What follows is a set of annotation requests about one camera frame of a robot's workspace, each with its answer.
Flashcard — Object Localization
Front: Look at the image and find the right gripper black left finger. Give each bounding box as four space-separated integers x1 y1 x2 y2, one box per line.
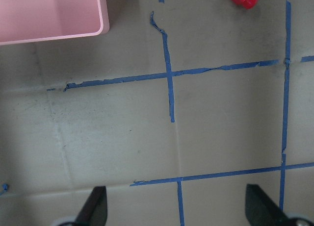
74 186 107 226

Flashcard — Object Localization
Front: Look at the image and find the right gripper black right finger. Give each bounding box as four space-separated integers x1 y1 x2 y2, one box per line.
245 184 304 226

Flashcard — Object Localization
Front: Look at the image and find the pink plastic box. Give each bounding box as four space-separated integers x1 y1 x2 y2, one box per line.
0 0 110 46

